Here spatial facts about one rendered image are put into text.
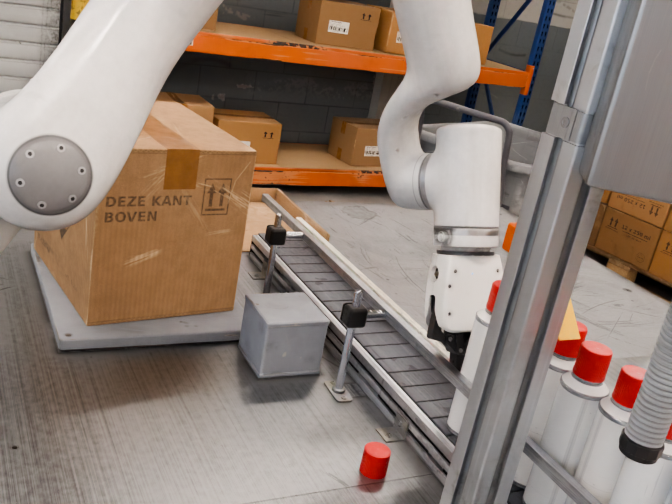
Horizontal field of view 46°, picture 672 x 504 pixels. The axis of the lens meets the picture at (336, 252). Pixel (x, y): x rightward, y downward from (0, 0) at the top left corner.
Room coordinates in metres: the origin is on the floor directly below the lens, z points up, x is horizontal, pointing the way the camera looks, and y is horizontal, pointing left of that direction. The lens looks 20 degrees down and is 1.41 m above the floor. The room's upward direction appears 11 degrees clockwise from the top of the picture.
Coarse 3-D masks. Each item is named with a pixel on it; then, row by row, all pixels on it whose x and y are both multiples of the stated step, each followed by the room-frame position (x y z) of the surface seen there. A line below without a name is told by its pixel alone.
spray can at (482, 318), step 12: (492, 288) 0.88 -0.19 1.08; (492, 300) 0.88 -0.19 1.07; (480, 312) 0.89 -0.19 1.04; (480, 324) 0.87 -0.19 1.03; (480, 336) 0.87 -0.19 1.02; (468, 348) 0.88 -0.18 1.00; (480, 348) 0.87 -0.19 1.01; (468, 360) 0.88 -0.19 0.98; (468, 372) 0.87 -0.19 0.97; (456, 396) 0.88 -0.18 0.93; (456, 408) 0.87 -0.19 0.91; (456, 420) 0.87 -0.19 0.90; (456, 432) 0.87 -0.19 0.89
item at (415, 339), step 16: (272, 208) 1.41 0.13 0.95; (288, 224) 1.34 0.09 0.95; (304, 240) 1.28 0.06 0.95; (320, 256) 1.22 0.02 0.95; (352, 272) 1.14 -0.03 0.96; (368, 288) 1.09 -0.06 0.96; (384, 304) 1.05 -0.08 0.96; (400, 320) 1.00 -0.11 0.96; (416, 336) 0.96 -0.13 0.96; (432, 352) 0.92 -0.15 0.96; (448, 368) 0.89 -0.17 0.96; (464, 384) 0.85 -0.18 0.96; (528, 448) 0.74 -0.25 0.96; (544, 464) 0.72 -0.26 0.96; (560, 480) 0.70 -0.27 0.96; (576, 480) 0.69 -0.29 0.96; (576, 496) 0.68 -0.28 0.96; (592, 496) 0.67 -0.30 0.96
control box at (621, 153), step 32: (640, 0) 0.59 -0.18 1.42; (640, 32) 0.59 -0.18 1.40; (640, 64) 0.59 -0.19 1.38; (608, 96) 0.60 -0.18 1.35; (640, 96) 0.59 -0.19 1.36; (608, 128) 0.59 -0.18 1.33; (640, 128) 0.59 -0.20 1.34; (608, 160) 0.59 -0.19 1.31; (640, 160) 0.59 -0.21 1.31; (640, 192) 0.59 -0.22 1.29
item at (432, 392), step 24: (264, 240) 1.44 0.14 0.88; (288, 240) 1.46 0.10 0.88; (288, 264) 1.33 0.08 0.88; (312, 264) 1.35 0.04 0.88; (312, 288) 1.24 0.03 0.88; (336, 288) 1.26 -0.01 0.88; (336, 312) 1.17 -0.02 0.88; (360, 336) 1.10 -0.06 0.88; (384, 336) 1.11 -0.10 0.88; (384, 360) 1.03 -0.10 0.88; (408, 360) 1.05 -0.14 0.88; (408, 384) 0.98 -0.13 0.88; (432, 384) 0.99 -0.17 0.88; (432, 408) 0.92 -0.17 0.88
